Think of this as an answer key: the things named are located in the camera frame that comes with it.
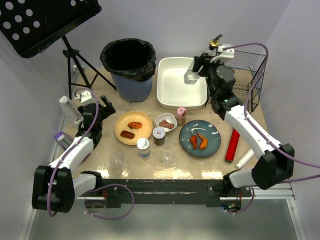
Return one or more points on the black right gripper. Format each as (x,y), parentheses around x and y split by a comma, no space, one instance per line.
(200,64)

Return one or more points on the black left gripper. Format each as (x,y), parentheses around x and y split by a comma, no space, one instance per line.
(100,110)

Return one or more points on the yellow plastic plate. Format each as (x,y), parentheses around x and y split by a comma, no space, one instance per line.
(144,131)

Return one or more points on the brown fried food piece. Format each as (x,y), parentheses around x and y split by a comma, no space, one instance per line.
(134,125)

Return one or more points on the red-brown food bar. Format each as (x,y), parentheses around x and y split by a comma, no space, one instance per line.
(127,134)

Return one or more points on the pink lid spice jar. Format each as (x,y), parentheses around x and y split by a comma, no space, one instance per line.
(181,116)

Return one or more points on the red label brown jar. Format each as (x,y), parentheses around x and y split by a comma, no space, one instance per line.
(159,135)

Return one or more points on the blue ceramic plate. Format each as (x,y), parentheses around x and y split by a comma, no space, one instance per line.
(204,128)

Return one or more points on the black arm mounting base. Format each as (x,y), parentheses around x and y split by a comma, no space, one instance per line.
(208,192)

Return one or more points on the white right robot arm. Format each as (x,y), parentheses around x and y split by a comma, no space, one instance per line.
(275,163)

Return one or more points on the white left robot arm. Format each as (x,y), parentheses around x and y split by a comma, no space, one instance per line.
(54,188)

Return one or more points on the blue trash bin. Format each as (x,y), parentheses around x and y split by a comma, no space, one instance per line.
(131,90)

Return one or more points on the white metronome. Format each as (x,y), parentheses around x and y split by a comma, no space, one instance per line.
(70,110)

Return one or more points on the white plastic tub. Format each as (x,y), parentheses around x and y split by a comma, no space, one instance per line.
(171,90)

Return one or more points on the black trash bag liner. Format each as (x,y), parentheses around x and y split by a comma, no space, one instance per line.
(131,58)

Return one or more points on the left clear wine glass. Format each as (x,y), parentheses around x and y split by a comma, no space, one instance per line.
(117,158)

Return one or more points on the clear wine glass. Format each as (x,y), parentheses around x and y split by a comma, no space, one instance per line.
(168,157)
(117,158)

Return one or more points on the purple metronome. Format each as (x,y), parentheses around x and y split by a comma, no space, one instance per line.
(63,140)

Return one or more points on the pink meat piece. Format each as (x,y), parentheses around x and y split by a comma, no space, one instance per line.
(165,124)

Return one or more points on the small white green bowl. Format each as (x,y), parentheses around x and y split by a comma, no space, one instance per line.
(169,117)

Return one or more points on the left orange chicken piece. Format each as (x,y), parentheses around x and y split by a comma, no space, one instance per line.
(194,141)

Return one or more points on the orange chicken piece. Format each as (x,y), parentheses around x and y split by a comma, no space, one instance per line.
(203,141)
(194,141)

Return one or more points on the right clear wine glass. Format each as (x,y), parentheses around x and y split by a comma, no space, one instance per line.
(168,157)

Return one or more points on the red glitter tube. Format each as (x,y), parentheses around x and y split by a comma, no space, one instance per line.
(232,146)

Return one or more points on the right orange chicken piece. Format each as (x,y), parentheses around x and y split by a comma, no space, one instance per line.
(203,141)

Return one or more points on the white plastic tube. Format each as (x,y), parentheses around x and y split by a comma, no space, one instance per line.
(245,159)

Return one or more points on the black music stand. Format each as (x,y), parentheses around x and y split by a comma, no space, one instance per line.
(31,26)

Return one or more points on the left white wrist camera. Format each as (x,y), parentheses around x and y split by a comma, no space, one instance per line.
(85,98)

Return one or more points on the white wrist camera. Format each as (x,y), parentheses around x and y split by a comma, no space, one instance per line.
(224,53)
(85,98)

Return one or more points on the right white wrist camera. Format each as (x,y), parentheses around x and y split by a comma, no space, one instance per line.
(224,53)

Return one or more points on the black wire basket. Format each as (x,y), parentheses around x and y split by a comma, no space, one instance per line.
(248,69)

